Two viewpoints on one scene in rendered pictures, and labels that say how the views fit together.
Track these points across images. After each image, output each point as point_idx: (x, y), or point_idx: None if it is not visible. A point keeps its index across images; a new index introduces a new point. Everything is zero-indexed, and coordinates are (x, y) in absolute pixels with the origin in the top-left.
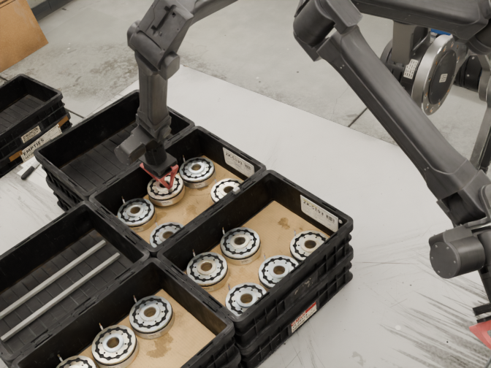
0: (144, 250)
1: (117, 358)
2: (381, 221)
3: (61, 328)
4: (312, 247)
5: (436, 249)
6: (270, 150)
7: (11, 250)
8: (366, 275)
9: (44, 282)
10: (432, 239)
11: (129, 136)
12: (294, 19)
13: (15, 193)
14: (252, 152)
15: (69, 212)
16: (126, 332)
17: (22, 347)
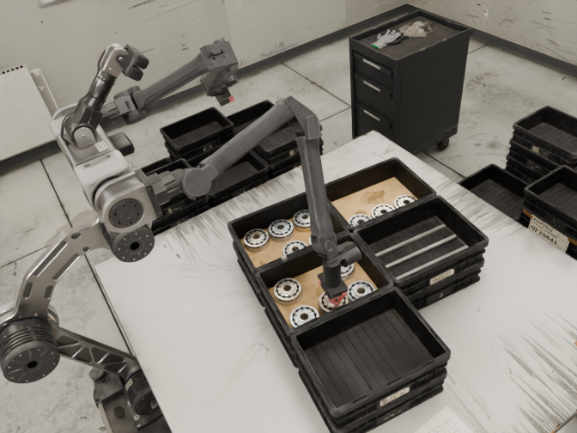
0: (355, 234)
1: (382, 206)
2: (196, 292)
3: (409, 204)
4: None
5: (234, 76)
6: (230, 388)
7: (451, 256)
8: (229, 261)
9: (431, 262)
10: (233, 76)
11: (345, 246)
12: (234, 62)
13: (495, 426)
14: (247, 391)
15: (409, 276)
16: (375, 216)
17: (431, 198)
